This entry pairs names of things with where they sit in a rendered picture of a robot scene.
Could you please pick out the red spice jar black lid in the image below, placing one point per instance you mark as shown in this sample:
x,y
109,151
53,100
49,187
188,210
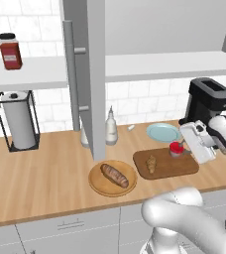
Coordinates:
x,y
10,54

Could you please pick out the white squeeze bottle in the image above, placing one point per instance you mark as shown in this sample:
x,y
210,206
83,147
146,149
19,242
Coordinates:
x,y
111,130

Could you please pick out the round wooden plate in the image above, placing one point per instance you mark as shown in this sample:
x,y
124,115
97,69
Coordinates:
x,y
100,185

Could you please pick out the brown wooden cutting board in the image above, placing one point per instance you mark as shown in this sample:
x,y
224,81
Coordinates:
x,y
171,167

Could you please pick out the grey drawer front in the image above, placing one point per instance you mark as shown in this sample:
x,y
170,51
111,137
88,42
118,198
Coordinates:
x,y
68,236

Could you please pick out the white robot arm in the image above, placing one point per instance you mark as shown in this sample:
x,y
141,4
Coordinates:
x,y
171,211

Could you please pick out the light blue plate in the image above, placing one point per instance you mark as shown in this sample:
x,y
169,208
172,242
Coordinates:
x,y
163,133

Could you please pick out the small white stopper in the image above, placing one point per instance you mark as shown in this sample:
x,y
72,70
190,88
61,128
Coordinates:
x,y
130,127

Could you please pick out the white cabinet shelf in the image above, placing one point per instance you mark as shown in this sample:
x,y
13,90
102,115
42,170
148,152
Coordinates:
x,y
158,66

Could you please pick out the golden croissant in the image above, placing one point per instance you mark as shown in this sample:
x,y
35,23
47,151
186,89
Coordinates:
x,y
151,164

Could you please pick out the white paper towel roll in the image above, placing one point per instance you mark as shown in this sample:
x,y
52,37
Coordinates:
x,y
18,120

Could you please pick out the black toaster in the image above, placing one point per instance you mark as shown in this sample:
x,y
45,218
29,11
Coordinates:
x,y
204,99

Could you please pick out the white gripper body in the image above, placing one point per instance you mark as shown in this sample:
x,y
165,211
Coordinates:
x,y
197,145

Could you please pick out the brown baguette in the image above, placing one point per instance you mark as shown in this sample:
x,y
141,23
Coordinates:
x,y
115,176

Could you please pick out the red jam jar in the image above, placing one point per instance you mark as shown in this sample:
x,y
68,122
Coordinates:
x,y
175,150

